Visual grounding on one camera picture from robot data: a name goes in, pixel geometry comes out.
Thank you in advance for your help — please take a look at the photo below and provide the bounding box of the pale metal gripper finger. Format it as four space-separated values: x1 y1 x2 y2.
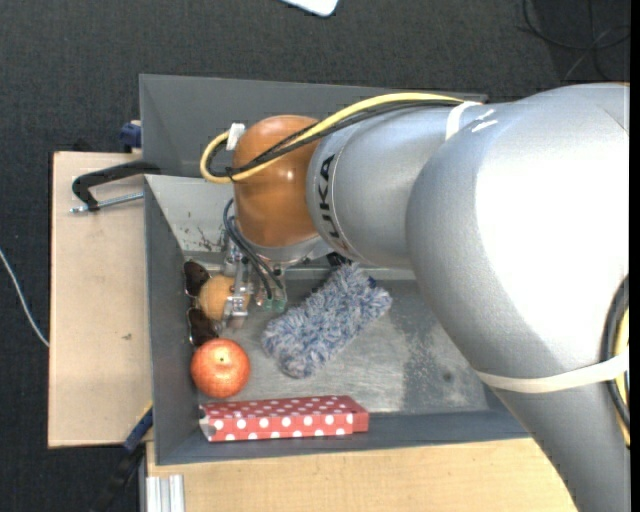
227 295 251 331

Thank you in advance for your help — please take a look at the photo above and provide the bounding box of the small yellow-orange ball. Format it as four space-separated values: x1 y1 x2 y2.
197 274 236 322

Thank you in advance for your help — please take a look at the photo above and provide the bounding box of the red apple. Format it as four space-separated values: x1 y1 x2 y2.
189 338 252 400

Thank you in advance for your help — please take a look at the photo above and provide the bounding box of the blue and white fluffy cloth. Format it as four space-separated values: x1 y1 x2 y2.
260 263 394 380

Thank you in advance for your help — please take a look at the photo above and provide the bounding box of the red box with white dots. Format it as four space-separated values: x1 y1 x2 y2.
198 394 371 444

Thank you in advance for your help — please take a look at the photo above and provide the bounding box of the grey metal bin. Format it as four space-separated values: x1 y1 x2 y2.
138 73 532 467

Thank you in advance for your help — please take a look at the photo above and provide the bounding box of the pale flat board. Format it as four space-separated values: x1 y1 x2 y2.
47 150 154 449

